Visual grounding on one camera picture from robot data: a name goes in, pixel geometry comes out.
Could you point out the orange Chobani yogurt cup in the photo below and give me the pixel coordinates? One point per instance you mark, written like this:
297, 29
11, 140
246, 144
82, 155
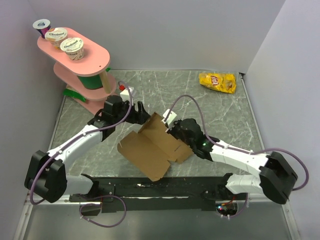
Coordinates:
56, 36

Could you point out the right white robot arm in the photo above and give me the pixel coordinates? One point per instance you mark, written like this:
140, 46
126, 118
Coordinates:
267, 174

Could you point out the yellow chips bag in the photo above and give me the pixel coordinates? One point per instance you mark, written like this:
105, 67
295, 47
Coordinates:
220, 82

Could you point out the pink tiered shelf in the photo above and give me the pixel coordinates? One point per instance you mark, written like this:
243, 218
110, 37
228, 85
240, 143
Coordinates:
96, 60

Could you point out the brown cardboard box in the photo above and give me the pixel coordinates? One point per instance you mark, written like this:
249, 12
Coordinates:
152, 149

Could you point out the purple yogurt cup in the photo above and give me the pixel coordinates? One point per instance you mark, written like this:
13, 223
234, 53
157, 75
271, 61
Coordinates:
42, 26

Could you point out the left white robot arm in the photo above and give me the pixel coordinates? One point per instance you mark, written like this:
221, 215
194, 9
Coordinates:
47, 172

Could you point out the white Chobani yogurt cup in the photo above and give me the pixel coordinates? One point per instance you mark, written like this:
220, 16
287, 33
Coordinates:
73, 47

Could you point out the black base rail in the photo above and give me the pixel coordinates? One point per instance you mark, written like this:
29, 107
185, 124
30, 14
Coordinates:
168, 193

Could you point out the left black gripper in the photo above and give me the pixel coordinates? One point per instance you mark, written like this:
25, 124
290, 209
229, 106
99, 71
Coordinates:
140, 117

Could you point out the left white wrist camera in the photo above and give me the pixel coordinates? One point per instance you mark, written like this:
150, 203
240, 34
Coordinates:
124, 94

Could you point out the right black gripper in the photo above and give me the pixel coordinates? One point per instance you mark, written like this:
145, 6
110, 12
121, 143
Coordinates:
173, 126

